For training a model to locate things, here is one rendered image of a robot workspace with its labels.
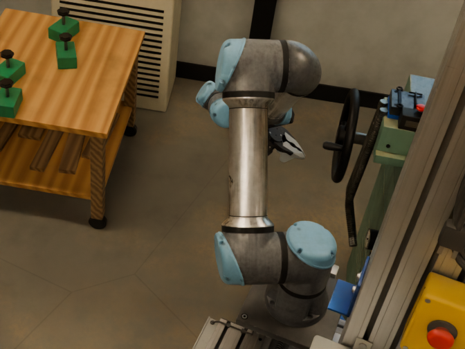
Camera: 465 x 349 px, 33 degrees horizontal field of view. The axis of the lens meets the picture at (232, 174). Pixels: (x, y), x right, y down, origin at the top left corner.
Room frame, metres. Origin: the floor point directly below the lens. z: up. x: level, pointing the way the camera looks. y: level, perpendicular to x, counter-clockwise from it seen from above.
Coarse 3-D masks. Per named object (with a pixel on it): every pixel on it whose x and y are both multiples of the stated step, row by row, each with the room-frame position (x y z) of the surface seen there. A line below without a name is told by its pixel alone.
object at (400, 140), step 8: (384, 120) 1.73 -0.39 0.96; (392, 120) 1.73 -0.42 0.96; (384, 128) 1.70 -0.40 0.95; (392, 128) 1.70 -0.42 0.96; (384, 136) 1.70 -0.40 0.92; (392, 136) 1.70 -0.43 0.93; (400, 136) 1.70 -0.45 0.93; (408, 136) 1.70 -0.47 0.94; (376, 144) 1.71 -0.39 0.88; (384, 144) 1.70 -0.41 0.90; (392, 144) 1.70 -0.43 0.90; (400, 144) 1.70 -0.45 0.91; (408, 144) 1.70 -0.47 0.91; (392, 152) 1.70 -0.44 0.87; (400, 152) 1.70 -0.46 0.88
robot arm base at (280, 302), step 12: (276, 288) 1.13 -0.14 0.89; (264, 300) 1.14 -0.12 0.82; (276, 300) 1.12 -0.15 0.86; (288, 300) 1.11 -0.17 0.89; (300, 300) 1.10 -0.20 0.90; (312, 300) 1.11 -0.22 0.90; (324, 300) 1.13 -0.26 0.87; (276, 312) 1.10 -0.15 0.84; (288, 312) 1.09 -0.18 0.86; (300, 312) 1.09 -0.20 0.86; (312, 312) 1.11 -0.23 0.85; (324, 312) 1.12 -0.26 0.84; (288, 324) 1.09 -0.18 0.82; (300, 324) 1.09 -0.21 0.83; (312, 324) 1.10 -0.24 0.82
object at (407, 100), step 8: (392, 96) 1.79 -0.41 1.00; (408, 96) 1.80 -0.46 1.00; (424, 96) 1.82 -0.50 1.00; (392, 104) 1.75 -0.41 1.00; (408, 104) 1.77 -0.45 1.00; (424, 104) 1.78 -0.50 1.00; (392, 112) 1.74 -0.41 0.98; (400, 112) 1.74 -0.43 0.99; (408, 112) 1.72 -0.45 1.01; (416, 112) 1.72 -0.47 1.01; (400, 120) 1.70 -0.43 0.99; (408, 120) 1.70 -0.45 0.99; (416, 120) 1.70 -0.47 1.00; (400, 128) 1.70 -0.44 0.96; (408, 128) 1.70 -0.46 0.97; (416, 128) 1.70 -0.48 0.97
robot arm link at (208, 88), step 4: (204, 84) 1.74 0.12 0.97; (208, 84) 1.72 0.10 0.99; (212, 84) 1.72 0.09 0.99; (204, 88) 1.72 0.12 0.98; (208, 88) 1.71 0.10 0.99; (212, 88) 1.71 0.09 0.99; (200, 92) 1.72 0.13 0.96; (204, 92) 1.70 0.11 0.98; (208, 92) 1.70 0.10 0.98; (212, 92) 1.70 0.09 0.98; (216, 92) 1.69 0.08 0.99; (200, 96) 1.69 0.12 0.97; (204, 96) 1.69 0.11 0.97; (208, 96) 1.69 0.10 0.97; (196, 100) 1.70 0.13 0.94; (200, 100) 1.69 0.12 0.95; (204, 100) 1.69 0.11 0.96; (200, 104) 1.69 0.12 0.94; (204, 104) 1.69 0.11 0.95
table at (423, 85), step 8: (408, 80) 2.05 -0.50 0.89; (416, 80) 2.03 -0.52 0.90; (424, 80) 2.04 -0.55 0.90; (432, 80) 2.05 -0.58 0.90; (408, 88) 2.01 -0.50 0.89; (416, 88) 1.99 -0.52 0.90; (424, 88) 2.00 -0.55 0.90; (376, 152) 1.69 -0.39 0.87; (384, 152) 1.70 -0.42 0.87; (376, 160) 1.68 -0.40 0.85; (384, 160) 1.68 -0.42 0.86; (392, 160) 1.68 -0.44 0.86; (400, 160) 1.68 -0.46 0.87
